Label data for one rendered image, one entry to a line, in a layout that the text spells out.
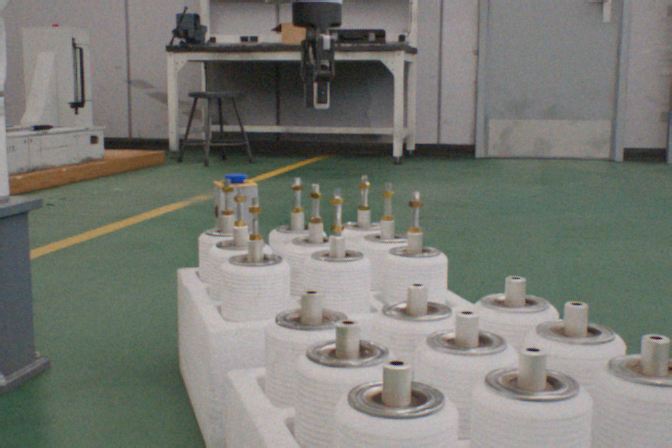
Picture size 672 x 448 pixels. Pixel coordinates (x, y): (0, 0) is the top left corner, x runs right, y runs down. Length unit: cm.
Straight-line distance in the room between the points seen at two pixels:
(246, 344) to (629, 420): 55
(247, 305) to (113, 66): 582
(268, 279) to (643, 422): 57
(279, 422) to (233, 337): 32
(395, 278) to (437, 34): 503
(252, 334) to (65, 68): 382
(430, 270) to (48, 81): 380
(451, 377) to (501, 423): 11
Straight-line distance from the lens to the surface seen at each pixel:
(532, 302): 98
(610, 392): 76
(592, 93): 615
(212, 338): 112
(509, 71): 614
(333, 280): 117
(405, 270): 121
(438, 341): 81
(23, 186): 416
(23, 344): 153
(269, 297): 115
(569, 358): 84
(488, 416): 70
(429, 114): 619
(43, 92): 481
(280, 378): 87
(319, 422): 76
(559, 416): 69
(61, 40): 487
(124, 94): 687
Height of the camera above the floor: 49
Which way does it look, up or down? 9 degrees down
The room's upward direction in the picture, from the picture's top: straight up
